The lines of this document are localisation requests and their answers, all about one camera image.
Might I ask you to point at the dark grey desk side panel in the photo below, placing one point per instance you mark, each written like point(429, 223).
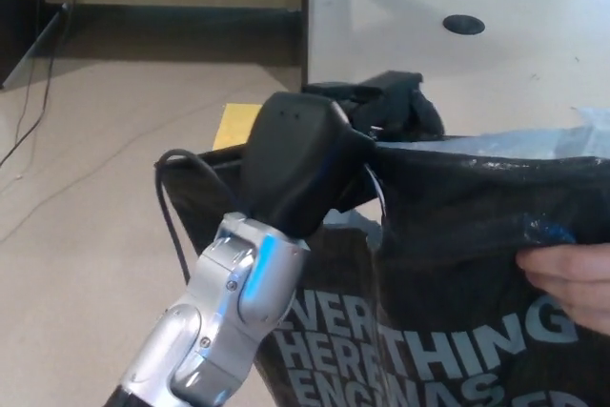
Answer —
point(329, 16)

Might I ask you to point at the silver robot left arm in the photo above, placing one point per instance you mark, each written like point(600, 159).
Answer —
point(229, 283)

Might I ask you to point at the translucent blue plastic sheet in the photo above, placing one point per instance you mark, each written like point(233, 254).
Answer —
point(595, 118)

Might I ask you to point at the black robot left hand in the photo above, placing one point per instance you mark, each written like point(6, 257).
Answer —
point(295, 164)

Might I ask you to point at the person's hand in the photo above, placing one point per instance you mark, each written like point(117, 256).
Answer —
point(576, 278)

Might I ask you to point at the black cabinet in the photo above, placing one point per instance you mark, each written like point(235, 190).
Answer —
point(19, 2)

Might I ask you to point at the black printed t-shirt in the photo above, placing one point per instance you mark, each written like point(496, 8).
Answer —
point(453, 197)

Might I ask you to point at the yellow paper sheet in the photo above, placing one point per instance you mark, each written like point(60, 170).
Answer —
point(233, 126)

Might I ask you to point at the black wall baseboard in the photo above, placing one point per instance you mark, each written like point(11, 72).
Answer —
point(181, 15)

